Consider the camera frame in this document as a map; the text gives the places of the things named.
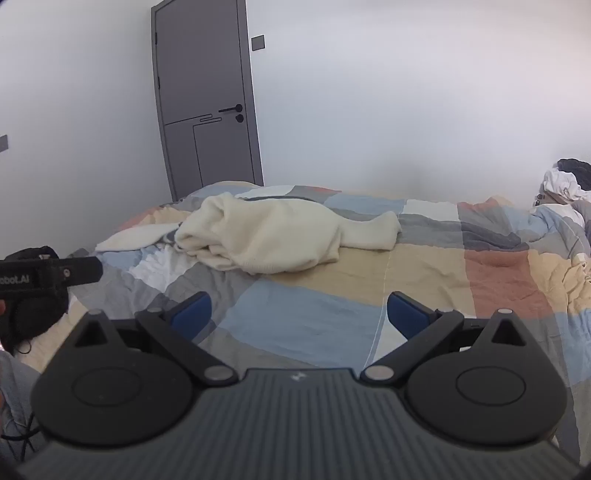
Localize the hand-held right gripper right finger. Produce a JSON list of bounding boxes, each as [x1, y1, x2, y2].
[[360, 292, 527, 384]]

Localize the cream striped knit sweater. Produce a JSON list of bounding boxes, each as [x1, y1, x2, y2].
[[95, 191, 402, 276]]

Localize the grey door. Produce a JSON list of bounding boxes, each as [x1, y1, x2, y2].
[[151, 0, 265, 203]]

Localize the person's grey trousers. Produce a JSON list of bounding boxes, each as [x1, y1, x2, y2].
[[0, 351, 47, 462]]

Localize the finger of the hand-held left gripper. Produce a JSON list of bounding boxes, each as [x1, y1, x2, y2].
[[62, 257, 103, 287]]

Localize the patchwork duvet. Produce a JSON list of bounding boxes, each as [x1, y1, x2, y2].
[[18, 181, 591, 462]]

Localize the white crumpled cloth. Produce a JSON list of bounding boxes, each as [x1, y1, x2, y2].
[[542, 168, 591, 201]]

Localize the black crumpled cloth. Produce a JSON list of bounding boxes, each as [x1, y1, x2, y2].
[[556, 158, 591, 190]]

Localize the black cable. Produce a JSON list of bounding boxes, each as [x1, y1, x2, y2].
[[0, 411, 42, 460]]

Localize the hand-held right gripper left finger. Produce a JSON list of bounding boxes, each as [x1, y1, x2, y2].
[[74, 292, 238, 387]]

